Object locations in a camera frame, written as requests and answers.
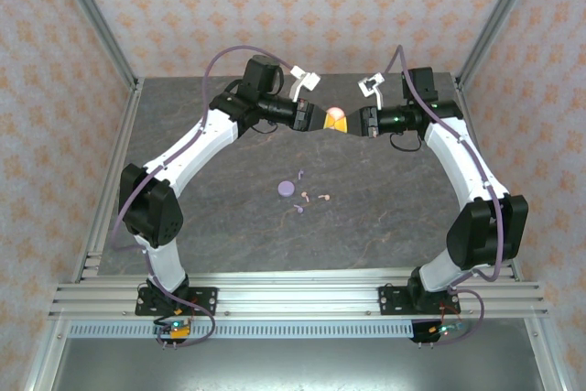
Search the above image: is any grey metal base plate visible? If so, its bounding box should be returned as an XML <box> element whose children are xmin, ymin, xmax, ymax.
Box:
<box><xmin>27</xmin><ymin>317</ymin><xmax>573</xmax><ymax>391</ymax></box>

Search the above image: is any aluminium frame post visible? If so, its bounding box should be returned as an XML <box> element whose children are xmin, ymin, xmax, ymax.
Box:
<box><xmin>455</xmin><ymin>0</ymin><xmax>548</xmax><ymax>85</ymax></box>
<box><xmin>48</xmin><ymin>0</ymin><xmax>141</xmax><ymax>90</ymax></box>

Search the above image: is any grey slotted cable duct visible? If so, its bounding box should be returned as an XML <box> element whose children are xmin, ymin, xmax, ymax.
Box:
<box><xmin>68</xmin><ymin>320</ymin><xmax>416</xmax><ymax>341</ymax></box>

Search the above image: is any aluminium base rail beam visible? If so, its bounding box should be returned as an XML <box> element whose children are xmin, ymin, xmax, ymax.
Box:
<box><xmin>48</xmin><ymin>271</ymin><xmax>548</xmax><ymax>320</ymax></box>

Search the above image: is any small controller circuit board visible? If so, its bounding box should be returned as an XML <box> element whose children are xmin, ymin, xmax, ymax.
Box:
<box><xmin>153</xmin><ymin>317</ymin><xmax>193</xmax><ymax>346</ymax></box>
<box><xmin>411</xmin><ymin>320</ymin><xmax>471</xmax><ymax>346</ymax></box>

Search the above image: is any aluminium side rail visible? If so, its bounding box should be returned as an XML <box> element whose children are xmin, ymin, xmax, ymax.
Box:
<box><xmin>451</xmin><ymin>73</ymin><xmax>524</xmax><ymax>283</ymax></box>
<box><xmin>71</xmin><ymin>78</ymin><xmax>146</xmax><ymax>283</ymax></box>

